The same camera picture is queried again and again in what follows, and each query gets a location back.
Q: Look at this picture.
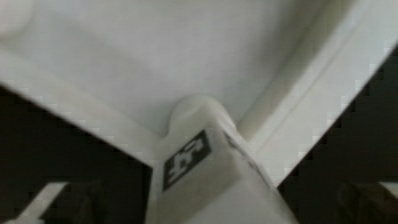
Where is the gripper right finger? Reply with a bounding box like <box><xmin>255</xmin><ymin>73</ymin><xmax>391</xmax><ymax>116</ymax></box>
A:
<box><xmin>335</xmin><ymin>183</ymin><xmax>398</xmax><ymax>224</ymax></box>

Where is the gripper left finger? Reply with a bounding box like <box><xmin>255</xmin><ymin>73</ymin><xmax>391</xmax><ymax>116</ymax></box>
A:
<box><xmin>7</xmin><ymin>181</ymin><xmax>110</xmax><ymax>224</ymax></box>

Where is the white table leg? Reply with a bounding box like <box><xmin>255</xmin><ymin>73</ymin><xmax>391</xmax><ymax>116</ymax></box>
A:
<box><xmin>144</xmin><ymin>95</ymin><xmax>298</xmax><ymax>224</ymax></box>

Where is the white square table top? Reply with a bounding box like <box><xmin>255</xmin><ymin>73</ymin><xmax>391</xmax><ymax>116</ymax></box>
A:
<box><xmin>0</xmin><ymin>0</ymin><xmax>398</xmax><ymax>181</ymax></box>

